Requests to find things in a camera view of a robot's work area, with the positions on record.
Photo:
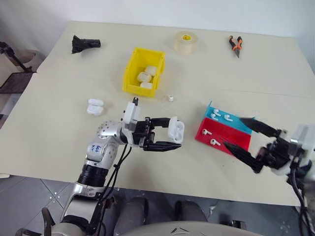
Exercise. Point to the white earbuds case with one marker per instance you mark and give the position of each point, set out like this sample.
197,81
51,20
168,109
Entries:
151,70
94,107
146,85
176,130
144,76

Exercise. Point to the small white die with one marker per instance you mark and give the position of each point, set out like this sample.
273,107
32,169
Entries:
170,98

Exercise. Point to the clear tape roll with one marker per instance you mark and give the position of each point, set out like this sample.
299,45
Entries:
186,43

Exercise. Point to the white earbud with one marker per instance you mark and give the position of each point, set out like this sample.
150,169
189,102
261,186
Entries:
217,112
214,142
228,118
214,116
206,132

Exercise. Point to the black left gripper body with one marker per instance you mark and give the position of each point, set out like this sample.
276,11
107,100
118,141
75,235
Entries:
144,132

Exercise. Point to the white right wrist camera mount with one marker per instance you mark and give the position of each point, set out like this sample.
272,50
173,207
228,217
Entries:
304,137

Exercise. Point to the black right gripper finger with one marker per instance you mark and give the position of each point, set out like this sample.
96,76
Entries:
243,156
263,127

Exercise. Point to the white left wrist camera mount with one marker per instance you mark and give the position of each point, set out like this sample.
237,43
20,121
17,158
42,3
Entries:
130,114

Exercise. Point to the black stand with base plate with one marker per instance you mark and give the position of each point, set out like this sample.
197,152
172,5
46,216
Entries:
17,78

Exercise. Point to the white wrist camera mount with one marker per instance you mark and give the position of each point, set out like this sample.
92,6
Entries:
130,114
304,137

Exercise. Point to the blue plastic tray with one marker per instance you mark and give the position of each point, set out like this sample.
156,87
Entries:
240,123

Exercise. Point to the red plastic tray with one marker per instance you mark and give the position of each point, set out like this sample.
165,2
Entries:
226,136

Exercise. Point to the yellow plastic bin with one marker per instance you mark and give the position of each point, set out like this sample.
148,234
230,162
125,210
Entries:
133,71

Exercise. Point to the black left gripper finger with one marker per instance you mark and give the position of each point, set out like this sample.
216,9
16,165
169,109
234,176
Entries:
162,146
161,122

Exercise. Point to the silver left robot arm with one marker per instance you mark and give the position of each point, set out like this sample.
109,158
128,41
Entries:
98,148

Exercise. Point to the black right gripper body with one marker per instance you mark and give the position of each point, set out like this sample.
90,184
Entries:
278,153

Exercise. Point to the closed white earbuds case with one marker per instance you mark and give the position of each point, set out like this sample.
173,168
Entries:
151,70
146,85
144,76

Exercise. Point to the orange black pliers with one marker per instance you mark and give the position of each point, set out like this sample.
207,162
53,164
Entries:
236,45

